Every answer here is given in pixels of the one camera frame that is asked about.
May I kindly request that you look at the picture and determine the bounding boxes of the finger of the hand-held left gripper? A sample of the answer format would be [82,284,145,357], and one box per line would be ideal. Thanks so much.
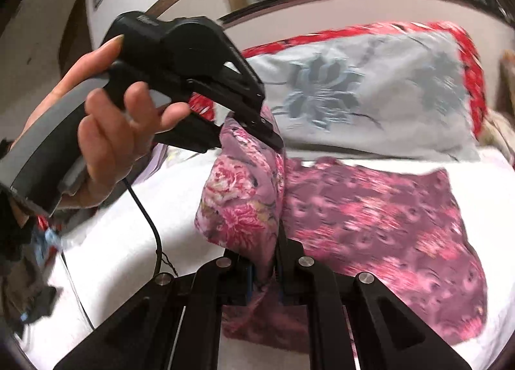
[188,57,283,150]
[154,111,224,154]

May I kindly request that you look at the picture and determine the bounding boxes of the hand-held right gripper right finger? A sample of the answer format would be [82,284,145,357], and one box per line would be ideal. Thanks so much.
[275,229,472,370]

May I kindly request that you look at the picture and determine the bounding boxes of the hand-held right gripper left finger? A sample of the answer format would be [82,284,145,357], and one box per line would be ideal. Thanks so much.
[52,251,258,370]

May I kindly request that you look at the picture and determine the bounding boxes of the pink floral shirt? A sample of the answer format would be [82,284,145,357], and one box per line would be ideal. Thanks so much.
[194,106,487,355]

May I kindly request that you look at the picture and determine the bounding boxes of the person's left hand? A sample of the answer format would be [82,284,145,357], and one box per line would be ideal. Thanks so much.
[20,34,193,210]

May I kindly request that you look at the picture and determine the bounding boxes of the white quilted bedcover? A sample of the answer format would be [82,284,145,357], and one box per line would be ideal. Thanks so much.
[16,145,515,370]

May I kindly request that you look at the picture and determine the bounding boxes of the grey floral pillow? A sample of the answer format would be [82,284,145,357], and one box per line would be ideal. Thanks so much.
[245,30,481,163]

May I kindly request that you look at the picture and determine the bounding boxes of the padded bed headboard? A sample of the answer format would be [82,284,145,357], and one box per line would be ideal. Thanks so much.
[219,0,515,73]

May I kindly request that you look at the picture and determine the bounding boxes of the olive green jacket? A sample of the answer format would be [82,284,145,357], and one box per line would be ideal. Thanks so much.
[0,233,59,334]

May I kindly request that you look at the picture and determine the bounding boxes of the red floral blanket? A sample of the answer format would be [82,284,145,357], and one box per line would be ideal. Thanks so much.
[189,21,487,141]

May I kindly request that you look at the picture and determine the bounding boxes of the cream patterned cloth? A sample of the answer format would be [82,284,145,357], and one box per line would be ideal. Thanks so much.
[481,110,515,171]

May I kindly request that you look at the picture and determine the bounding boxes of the black cable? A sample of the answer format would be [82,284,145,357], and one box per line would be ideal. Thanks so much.
[123,177,180,278]

